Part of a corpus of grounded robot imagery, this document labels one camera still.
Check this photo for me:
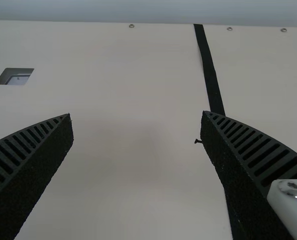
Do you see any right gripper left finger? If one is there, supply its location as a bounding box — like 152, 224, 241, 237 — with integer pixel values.
0, 113, 74, 240

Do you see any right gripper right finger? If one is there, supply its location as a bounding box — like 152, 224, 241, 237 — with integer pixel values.
200, 110, 297, 240

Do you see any black strip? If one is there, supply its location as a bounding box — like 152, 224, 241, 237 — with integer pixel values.
193, 23, 226, 117

